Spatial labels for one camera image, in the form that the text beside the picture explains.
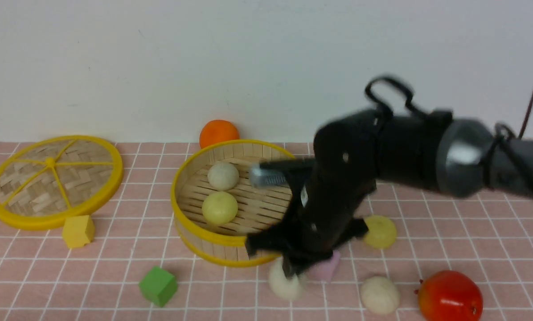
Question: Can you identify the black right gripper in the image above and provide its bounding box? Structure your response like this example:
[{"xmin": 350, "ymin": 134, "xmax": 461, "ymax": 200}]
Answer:
[{"xmin": 245, "ymin": 172, "xmax": 376, "ymax": 279}]

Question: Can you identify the white bun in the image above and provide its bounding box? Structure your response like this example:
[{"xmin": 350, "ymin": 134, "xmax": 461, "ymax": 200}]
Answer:
[
  {"xmin": 268, "ymin": 259, "xmax": 308, "ymax": 301},
  {"xmin": 360, "ymin": 276, "xmax": 401, "ymax": 315},
  {"xmin": 207, "ymin": 162, "xmax": 240, "ymax": 191}
]

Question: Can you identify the yellow bun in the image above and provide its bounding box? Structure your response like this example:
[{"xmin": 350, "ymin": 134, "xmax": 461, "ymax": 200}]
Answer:
[
  {"xmin": 364, "ymin": 215, "xmax": 398, "ymax": 249},
  {"xmin": 202, "ymin": 191, "xmax": 238, "ymax": 226}
]

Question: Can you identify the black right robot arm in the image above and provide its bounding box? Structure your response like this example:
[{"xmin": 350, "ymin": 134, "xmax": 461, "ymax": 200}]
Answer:
[{"xmin": 245, "ymin": 109, "xmax": 533, "ymax": 278}]

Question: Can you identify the yellow bamboo steamer tray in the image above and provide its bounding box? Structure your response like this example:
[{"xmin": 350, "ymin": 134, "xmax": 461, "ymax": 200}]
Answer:
[{"xmin": 171, "ymin": 140, "xmax": 294, "ymax": 268}]

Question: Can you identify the yellow bamboo steamer lid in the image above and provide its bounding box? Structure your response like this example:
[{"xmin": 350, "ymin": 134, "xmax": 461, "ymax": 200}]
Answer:
[{"xmin": 0, "ymin": 136, "xmax": 124, "ymax": 231}]

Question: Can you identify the pink cube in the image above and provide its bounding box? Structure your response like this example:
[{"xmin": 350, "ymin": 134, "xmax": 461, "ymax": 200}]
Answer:
[{"xmin": 307, "ymin": 250, "xmax": 340, "ymax": 282}]

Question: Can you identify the green cube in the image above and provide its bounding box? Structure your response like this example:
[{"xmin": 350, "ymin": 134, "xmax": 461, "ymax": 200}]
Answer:
[{"xmin": 139, "ymin": 266, "xmax": 178, "ymax": 308}]

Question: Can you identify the orange fruit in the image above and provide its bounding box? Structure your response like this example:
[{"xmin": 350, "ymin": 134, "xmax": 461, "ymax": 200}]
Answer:
[{"xmin": 199, "ymin": 119, "xmax": 240, "ymax": 149}]

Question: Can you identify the red tomato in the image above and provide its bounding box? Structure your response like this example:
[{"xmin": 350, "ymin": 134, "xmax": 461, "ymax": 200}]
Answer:
[{"xmin": 414, "ymin": 270, "xmax": 483, "ymax": 321}]

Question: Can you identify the pink checkered tablecloth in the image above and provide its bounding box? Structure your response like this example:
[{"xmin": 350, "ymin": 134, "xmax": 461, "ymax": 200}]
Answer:
[{"xmin": 0, "ymin": 142, "xmax": 533, "ymax": 321}]

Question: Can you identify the yellow cube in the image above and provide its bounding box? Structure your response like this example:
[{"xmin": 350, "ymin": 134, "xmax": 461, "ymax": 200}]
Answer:
[{"xmin": 61, "ymin": 215, "xmax": 95, "ymax": 249}]

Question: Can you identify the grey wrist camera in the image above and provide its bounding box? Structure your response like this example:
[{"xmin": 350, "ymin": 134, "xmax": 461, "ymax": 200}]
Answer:
[{"xmin": 249, "ymin": 161, "xmax": 314, "ymax": 188}]

